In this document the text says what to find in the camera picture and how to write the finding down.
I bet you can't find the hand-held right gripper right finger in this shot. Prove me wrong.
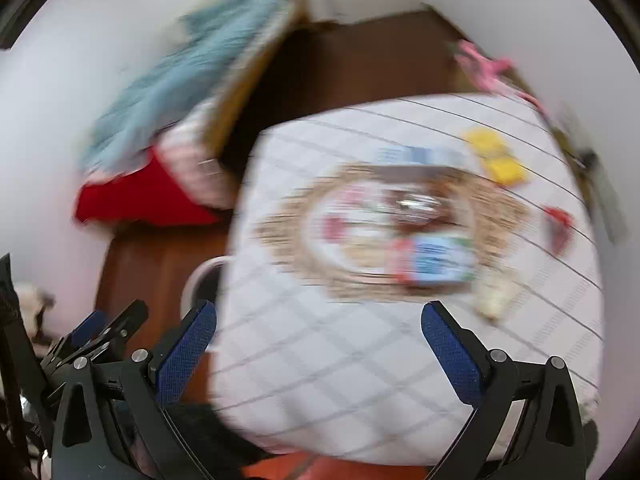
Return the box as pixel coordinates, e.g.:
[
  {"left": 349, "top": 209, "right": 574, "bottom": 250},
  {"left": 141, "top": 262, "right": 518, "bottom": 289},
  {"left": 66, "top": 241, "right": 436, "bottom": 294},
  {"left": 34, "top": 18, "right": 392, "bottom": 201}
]
[{"left": 421, "top": 301, "right": 588, "bottom": 480}]

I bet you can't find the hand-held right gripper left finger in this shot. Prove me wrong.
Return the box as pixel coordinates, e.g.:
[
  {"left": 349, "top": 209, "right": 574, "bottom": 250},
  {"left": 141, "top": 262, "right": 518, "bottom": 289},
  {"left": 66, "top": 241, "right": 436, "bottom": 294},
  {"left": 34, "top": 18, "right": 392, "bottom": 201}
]
[{"left": 50, "top": 299, "right": 218, "bottom": 480}]

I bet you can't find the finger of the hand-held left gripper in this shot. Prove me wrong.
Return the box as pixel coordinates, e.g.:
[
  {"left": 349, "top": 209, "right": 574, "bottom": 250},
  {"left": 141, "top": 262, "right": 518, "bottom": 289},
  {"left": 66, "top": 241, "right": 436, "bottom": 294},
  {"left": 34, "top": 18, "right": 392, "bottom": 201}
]
[
  {"left": 82, "top": 300, "right": 150, "bottom": 362},
  {"left": 40, "top": 310, "right": 108, "bottom": 361}
]

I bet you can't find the cream crumpled paper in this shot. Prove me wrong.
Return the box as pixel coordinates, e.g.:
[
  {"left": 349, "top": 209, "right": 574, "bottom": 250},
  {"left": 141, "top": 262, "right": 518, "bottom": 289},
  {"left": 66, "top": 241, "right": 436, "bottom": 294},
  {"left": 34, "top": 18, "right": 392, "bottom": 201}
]
[{"left": 472, "top": 270, "right": 522, "bottom": 322}]

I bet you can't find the white waste bin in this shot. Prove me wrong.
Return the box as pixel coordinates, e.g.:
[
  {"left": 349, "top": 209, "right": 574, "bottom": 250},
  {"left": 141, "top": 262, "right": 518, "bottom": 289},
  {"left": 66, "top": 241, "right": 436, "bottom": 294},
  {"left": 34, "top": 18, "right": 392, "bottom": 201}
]
[{"left": 180, "top": 256, "right": 236, "bottom": 317}]

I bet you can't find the blue snack packet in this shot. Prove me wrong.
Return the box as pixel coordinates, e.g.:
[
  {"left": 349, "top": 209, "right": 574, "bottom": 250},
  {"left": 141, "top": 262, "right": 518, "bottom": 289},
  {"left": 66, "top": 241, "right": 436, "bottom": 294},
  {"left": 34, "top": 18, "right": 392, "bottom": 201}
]
[{"left": 390, "top": 234, "right": 477, "bottom": 287}]

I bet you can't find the white checked tablecloth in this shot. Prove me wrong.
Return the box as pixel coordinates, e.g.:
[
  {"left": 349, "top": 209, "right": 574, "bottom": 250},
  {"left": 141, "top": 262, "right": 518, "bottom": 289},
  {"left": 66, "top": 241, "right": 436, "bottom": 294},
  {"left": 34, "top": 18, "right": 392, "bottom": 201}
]
[{"left": 210, "top": 92, "right": 606, "bottom": 463}]

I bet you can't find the red cloth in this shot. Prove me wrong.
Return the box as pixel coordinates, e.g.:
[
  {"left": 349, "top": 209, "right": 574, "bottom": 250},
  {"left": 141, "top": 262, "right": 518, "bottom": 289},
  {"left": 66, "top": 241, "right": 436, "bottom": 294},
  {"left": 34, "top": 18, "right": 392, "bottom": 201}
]
[{"left": 74, "top": 152, "right": 222, "bottom": 227}]

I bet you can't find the brown snack wrapper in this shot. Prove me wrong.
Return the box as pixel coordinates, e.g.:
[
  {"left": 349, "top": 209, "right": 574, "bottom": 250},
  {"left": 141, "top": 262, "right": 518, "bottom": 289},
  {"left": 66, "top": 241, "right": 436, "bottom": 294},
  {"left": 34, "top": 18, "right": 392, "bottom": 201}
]
[{"left": 375, "top": 185, "right": 461, "bottom": 231}]

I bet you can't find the round woven placemat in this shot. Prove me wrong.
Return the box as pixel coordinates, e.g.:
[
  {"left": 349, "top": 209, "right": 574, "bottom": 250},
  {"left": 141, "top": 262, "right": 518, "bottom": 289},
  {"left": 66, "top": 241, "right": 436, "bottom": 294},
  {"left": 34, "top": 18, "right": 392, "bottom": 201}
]
[{"left": 255, "top": 162, "right": 526, "bottom": 303}]

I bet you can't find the small red wrapper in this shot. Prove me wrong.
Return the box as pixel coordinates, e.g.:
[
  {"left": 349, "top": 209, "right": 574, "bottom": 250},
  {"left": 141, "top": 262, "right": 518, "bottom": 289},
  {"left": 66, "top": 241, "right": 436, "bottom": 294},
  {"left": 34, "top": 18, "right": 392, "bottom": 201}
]
[{"left": 542, "top": 206, "right": 576, "bottom": 256}]

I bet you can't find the pink striped cloth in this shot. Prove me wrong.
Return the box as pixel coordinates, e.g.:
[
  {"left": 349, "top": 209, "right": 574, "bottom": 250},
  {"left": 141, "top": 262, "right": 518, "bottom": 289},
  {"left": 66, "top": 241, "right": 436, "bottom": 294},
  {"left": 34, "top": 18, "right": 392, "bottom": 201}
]
[{"left": 159, "top": 100, "right": 242, "bottom": 209}]

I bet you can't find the yellow wrapper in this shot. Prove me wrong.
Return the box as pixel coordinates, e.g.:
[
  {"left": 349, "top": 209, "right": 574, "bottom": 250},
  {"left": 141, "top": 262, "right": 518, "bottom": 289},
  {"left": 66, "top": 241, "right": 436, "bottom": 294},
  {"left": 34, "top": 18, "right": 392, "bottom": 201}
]
[
  {"left": 462, "top": 127, "right": 509, "bottom": 157},
  {"left": 482, "top": 157, "right": 529, "bottom": 187}
]

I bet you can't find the blue and white packet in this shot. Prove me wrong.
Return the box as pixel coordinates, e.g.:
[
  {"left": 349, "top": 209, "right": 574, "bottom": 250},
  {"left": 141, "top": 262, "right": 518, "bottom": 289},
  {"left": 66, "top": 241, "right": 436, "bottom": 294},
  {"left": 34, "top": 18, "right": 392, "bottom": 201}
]
[{"left": 375, "top": 146, "right": 466, "bottom": 171}]

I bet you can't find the light blue cloth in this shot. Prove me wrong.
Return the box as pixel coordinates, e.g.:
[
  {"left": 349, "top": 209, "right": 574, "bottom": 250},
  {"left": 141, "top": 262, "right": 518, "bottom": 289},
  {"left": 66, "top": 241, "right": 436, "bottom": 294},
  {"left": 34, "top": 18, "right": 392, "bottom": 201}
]
[{"left": 80, "top": 0, "right": 297, "bottom": 176}]

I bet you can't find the yellow wooden board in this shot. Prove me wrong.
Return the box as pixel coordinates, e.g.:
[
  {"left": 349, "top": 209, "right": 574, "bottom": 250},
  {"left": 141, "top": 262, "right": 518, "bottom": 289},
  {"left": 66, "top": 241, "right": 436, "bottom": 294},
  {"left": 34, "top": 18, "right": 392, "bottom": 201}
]
[{"left": 210, "top": 0, "right": 312, "bottom": 161}]

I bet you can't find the pink plastic toy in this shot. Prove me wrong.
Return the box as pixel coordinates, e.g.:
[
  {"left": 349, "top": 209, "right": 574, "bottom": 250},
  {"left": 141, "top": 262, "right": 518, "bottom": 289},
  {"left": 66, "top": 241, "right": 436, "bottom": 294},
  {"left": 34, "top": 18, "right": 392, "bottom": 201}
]
[{"left": 452, "top": 40, "right": 517, "bottom": 97}]

